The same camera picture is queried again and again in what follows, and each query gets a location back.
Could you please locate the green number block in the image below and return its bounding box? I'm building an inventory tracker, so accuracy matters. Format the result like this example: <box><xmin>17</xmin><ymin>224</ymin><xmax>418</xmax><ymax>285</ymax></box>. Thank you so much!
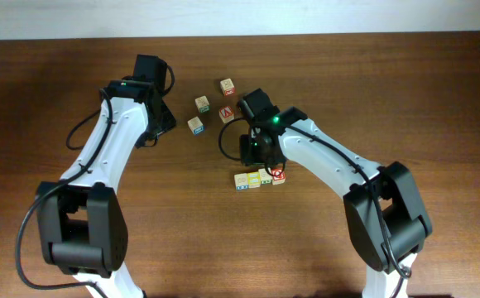
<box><xmin>258</xmin><ymin>168</ymin><xmax>273</xmax><ymax>185</ymax></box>

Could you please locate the yellow letter block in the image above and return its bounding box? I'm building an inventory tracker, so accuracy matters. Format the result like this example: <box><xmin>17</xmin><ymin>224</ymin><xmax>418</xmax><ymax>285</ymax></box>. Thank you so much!
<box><xmin>247</xmin><ymin>171</ymin><xmax>262</xmax><ymax>189</ymax></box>

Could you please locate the red letter Q block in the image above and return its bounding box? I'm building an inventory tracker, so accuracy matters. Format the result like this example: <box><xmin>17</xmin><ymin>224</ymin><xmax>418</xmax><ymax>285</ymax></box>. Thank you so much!
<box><xmin>271</xmin><ymin>169</ymin><xmax>286</xmax><ymax>185</ymax></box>

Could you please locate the wooden block blue bottom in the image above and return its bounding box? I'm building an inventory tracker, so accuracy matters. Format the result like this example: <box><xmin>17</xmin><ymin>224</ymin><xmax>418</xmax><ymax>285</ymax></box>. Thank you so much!
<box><xmin>234</xmin><ymin>173</ymin><xmax>249</xmax><ymax>190</ymax></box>

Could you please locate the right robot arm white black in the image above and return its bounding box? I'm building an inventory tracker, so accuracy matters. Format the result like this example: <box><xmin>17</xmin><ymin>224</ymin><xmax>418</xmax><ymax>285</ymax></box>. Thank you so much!
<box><xmin>238</xmin><ymin>89</ymin><xmax>432</xmax><ymax>297</ymax></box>

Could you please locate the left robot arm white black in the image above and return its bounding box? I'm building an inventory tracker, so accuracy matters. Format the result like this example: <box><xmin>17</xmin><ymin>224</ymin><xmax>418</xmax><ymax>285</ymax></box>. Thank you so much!
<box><xmin>28</xmin><ymin>55</ymin><xmax>176</xmax><ymax>297</ymax></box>

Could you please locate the wooden block blue side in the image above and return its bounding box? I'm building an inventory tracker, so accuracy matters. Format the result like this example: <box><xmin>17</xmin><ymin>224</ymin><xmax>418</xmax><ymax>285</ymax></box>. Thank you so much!
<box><xmin>187</xmin><ymin>117</ymin><xmax>204</xmax><ymax>135</ymax></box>

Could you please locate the wooden block green side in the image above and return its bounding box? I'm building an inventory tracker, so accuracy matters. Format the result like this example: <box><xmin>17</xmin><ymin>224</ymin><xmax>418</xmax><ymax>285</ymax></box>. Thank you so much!
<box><xmin>194</xmin><ymin>96</ymin><xmax>210</xmax><ymax>113</ymax></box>

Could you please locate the red letter A block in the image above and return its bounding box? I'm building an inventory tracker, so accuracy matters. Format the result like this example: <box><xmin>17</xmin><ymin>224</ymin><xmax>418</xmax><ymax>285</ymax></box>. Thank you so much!
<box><xmin>218</xmin><ymin>106</ymin><xmax>235</xmax><ymax>123</ymax></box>

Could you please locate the wooden block red top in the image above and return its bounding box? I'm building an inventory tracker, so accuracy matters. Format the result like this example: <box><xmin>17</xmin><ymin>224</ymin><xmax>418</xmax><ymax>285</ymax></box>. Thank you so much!
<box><xmin>219</xmin><ymin>79</ymin><xmax>236</xmax><ymax>96</ymax></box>

